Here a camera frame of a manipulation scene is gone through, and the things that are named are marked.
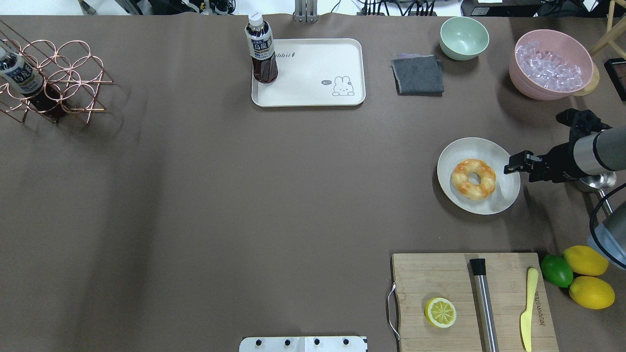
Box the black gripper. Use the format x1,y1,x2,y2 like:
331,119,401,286
504,142,581,183

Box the white plate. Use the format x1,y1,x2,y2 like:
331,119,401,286
437,137,521,215

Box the glazed donut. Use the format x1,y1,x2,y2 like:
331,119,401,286
451,158,497,200

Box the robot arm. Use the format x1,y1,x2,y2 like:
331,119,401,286
503,127,626,269

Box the white rabbit tray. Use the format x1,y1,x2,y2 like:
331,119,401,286
251,38,366,108

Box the tea bottle on tray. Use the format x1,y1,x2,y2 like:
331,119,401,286
245,12,279,83

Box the metal scoop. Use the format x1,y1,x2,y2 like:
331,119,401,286
575,172,626,237

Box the ice cubes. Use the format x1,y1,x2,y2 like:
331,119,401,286
515,41,583,92

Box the pink bowl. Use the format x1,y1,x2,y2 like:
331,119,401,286
508,29,593,101

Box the wooden coaster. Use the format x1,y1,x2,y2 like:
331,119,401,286
573,63,600,96

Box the green lime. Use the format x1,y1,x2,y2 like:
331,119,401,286
539,255,573,288

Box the yellow plastic knife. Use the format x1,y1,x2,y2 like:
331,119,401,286
519,267,539,352

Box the upper yellow lemon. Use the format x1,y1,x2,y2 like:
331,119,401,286
562,245,609,277

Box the yellow lemon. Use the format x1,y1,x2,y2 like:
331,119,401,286
562,245,609,277
568,276,616,310

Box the dark framed box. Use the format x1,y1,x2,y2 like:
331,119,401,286
604,58,626,102

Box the grey folded cloth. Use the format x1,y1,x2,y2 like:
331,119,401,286
391,54,445,95

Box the green bowl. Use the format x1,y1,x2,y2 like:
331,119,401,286
440,17,490,61

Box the lower yellow lemon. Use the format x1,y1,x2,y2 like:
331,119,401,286
568,276,616,310

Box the wooden cutting board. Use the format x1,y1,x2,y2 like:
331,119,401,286
391,253,539,352

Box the wooden chair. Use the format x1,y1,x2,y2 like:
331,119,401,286
588,0,626,59

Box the lemon half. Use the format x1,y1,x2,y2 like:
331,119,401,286
425,298,457,329

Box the steel muddler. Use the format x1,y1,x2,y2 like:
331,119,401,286
469,258,499,352

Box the tea bottle in rack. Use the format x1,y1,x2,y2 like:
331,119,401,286
0,46,67,122

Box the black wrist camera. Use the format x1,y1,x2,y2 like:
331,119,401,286
555,109,612,143

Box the aluminium post bracket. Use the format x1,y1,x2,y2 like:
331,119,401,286
293,0,319,23

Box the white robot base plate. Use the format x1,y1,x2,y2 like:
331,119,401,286
239,335,368,352

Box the copper wire bottle rack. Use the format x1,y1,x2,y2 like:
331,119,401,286
1,22,115,125

